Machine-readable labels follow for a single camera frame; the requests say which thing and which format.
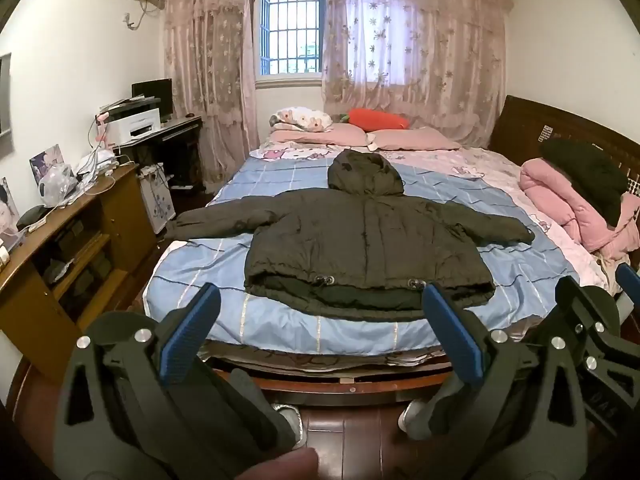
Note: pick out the person's left hand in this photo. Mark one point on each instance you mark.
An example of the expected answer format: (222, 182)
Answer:
(282, 466)

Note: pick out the dark wooden headboard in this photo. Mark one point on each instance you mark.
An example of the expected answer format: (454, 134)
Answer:
(520, 125)

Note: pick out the dark olive hooded puffer jacket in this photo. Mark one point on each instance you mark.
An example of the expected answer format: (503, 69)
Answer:
(365, 240)

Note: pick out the clear plastic bag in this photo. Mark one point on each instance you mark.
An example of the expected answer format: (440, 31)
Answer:
(57, 185)

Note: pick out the black computer monitor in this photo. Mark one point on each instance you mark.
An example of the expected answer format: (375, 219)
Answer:
(152, 95)

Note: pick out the beige cloth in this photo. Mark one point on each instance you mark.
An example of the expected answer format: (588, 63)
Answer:
(614, 267)

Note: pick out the framed wall picture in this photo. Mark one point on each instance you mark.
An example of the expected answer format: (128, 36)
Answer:
(4, 100)

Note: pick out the white flower print box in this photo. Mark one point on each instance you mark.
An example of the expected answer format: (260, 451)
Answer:
(159, 205)

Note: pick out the person's left shoe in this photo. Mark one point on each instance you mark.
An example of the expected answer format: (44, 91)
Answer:
(291, 422)

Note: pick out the person's left leg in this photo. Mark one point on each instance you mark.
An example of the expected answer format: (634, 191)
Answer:
(250, 410)

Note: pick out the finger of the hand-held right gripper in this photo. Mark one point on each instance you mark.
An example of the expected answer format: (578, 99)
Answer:
(587, 310)
(629, 276)

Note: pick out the person's leg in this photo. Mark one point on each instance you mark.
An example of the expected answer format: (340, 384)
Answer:
(432, 417)
(250, 410)

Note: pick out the orange carrot plush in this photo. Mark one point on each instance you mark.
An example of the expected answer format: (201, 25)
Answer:
(380, 119)

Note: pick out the person's right shoe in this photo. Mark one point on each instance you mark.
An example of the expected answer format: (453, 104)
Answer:
(409, 417)

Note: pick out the black garment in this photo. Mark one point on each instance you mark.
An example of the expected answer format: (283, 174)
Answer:
(585, 175)

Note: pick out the narrow pink floral lace curtain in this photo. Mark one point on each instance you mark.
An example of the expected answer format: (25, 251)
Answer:
(210, 70)

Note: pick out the person's right leg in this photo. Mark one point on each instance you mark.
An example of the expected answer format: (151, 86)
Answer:
(432, 417)

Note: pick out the wide pink floral lace curtain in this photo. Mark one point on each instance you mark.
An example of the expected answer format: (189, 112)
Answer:
(415, 45)

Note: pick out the white lattice panel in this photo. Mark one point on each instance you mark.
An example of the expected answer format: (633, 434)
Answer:
(633, 185)

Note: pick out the floral print pillow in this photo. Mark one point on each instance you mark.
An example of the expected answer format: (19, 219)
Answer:
(302, 117)

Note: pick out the pink pillow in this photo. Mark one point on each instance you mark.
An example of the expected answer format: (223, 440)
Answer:
(320, 135)
(415, 139)

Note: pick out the white sticker sheet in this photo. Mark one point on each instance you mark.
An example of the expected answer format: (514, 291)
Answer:
(545, 133)

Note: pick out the black computer desk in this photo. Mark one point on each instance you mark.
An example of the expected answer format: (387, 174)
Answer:
(175, 145)

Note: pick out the small photo frame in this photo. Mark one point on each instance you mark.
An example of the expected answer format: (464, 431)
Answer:
(46, 160)

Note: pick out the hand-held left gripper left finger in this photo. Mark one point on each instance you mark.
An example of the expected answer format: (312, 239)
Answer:
(187, 335)

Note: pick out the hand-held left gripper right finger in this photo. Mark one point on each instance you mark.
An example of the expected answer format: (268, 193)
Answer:
(452, 332)

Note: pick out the white printer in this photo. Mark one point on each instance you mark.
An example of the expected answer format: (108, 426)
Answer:
(135, 125)

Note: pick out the large portrait photo frame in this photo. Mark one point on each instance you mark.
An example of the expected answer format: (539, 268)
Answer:
(6, 210)

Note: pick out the person's shoe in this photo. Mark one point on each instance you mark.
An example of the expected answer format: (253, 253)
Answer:
(409, 417)
(291, 422)

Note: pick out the wooden cabinet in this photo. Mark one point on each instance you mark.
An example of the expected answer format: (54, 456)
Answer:
(120, 210)

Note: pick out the bed with blue sheet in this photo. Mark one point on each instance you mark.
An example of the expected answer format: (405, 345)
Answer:
(350, 385)

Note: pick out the barred window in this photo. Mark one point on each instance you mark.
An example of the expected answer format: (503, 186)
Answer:
(290, 25)

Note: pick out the pink quilt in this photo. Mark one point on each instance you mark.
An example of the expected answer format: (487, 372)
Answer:
(560, 195)

